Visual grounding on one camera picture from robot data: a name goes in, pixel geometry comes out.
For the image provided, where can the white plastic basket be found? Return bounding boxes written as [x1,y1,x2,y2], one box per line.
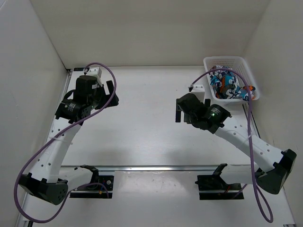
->
[203,56,260,105]

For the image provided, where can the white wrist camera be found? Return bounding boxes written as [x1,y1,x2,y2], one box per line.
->
[84,67,103,87]
[189,84,205,102]

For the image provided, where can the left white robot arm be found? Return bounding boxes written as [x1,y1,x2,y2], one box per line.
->
[18,75,119,205]

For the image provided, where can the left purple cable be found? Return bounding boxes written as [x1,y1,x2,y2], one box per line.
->
[13,62,118,223]

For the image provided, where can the right aluminium rail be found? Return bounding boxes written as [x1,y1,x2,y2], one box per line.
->
[241,104,261,138]

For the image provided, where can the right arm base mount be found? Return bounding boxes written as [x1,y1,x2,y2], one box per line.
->
[195,175,244,201]

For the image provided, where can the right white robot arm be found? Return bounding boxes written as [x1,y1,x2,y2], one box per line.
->
[176,93,297,194]

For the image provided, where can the front aluminium rail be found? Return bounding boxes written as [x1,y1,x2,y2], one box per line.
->
[60,165,225,172]

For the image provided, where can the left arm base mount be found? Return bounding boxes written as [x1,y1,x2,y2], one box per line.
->
[69,171,115,199]

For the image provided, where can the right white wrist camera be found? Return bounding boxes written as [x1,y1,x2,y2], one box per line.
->
[189,84,205,102]

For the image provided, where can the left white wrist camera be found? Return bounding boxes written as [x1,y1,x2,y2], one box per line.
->
[84,67,103,87]

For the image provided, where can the colourful patterned shorts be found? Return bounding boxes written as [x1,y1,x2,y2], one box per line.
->
[209,70,248,101]

